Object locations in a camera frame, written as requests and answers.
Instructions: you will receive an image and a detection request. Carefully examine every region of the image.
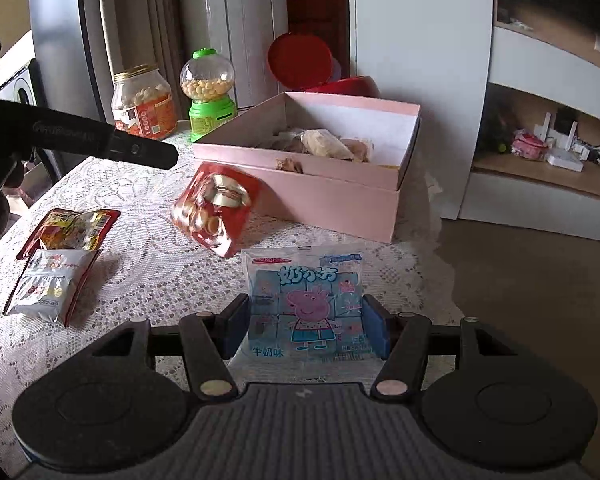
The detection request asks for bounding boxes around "white snack packet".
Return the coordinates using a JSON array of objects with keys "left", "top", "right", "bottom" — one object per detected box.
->
[{"left": 2, "top": 247, "right": 98, "bottom": 322}]

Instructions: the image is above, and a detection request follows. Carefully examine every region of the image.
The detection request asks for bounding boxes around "red lidded container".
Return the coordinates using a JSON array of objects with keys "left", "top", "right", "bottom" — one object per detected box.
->
[{"left": 266, "top": 31, "right": 381, "bottom": 98}]

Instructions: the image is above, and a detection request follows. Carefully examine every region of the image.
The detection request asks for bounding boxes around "washing machine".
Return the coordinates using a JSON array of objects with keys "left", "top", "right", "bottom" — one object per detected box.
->
[{"left": 0, "top": 30, "right": 66, "bottom": 186}]

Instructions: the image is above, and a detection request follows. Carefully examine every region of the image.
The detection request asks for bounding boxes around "beige curtain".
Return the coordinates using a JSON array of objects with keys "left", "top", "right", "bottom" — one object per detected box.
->
[{"left": 97, "top": 0, "right": 206, "bottom": 91}]

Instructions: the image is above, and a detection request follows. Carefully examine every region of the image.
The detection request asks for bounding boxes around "white lace tablecloth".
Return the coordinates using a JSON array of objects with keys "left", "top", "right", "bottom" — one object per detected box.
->
[{"left": 0, "top": 120, "right": 461, "bottom": 461}]

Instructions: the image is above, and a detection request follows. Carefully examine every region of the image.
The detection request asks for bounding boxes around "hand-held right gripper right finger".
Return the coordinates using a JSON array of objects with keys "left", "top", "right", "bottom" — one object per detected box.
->
[{"left": 362, "top": 294, "right": 513, "bottom": 401}]

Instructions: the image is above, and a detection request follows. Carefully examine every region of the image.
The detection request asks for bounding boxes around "green toy gumball machine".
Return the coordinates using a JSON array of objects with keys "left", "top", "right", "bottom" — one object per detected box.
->
[{"left": 179, "top": 48, "right": 238, "bottom": 143}]

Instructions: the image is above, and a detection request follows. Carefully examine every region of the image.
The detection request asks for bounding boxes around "brown wrapped snack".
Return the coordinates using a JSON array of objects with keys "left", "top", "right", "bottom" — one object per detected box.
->
[
  {"left": 340, "top": 137, "right": 376, "bottom": 163},
  {"left": 257, "top": 130, "right": 306, "bottom": 153}
]

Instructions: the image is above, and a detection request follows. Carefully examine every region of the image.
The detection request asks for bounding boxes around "white router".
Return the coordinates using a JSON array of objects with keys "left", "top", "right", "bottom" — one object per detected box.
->
[{"left": 535, "top": 110, "right": 586, "bottom": 173}]

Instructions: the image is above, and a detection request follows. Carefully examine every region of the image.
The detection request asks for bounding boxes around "red snack packet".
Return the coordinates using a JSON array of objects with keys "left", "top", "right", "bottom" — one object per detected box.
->
[{"left": 16, "top": 207, "right": 122, "bottom": 328}]

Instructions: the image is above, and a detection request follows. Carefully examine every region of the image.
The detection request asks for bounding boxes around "clear red candy bag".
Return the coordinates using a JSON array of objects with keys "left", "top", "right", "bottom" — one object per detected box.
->
[{"left": 171, "top": 160, "right": 265, "bottom": 259}]

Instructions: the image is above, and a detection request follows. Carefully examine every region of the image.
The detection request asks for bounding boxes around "pink small bag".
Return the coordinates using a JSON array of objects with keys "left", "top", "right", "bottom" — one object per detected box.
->
[{"left": 511, "top": 130, "right": 548, "bottom": 158}]

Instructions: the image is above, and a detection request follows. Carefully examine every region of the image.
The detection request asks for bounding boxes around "pink cardboard box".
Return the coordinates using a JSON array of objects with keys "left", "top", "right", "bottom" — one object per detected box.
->
[{"left": 192, "top": 91, "right": 422, "bottom": 245}]

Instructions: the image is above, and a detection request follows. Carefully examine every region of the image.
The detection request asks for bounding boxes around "glass jar with gold lid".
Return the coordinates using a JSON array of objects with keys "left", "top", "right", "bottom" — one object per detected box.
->
[{"left": 111, "top": 63, "right": 177, "bottom": 141}]

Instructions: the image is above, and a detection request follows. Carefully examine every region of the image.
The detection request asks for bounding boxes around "light blue snack packet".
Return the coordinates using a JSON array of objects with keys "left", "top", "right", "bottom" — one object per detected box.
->
[{"left": 240, "top": 242, "right": 368, "bottom": 366}]

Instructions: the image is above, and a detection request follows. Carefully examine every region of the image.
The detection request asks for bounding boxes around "beige wrapped snack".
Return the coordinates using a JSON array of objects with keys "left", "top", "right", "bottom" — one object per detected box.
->
[{"left": 300, "top": 129, "right": 356, "bottom": 161}]

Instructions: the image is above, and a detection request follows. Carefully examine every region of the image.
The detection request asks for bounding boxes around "white standing air conditioner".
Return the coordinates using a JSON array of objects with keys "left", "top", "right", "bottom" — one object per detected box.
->
[{"left": 200, "top": 0, "right": 288, "bottom": 111}]

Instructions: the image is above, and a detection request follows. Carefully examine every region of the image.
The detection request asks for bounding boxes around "white shelf cabinet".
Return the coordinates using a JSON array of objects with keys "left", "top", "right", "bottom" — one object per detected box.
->
[{"left": 457, "top": 0, "right": 600, "bottom": 243}]

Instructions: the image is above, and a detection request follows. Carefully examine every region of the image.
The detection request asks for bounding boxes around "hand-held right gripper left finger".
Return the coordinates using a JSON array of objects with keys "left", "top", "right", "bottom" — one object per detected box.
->
[{"left": 95, "top": 292, "right": 251, "bottom": 401}]

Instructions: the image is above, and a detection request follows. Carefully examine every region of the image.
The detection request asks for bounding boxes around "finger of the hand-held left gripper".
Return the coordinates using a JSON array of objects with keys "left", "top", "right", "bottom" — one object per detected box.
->
[{"left": 102, "top": 127, "right": 178, "bottom": 171}]

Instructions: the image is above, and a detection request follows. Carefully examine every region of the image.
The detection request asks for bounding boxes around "grey tall appliance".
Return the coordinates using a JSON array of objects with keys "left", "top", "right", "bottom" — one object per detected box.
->
[{"left": 27, "top": 0, "right": 116, "bottom": 126}]

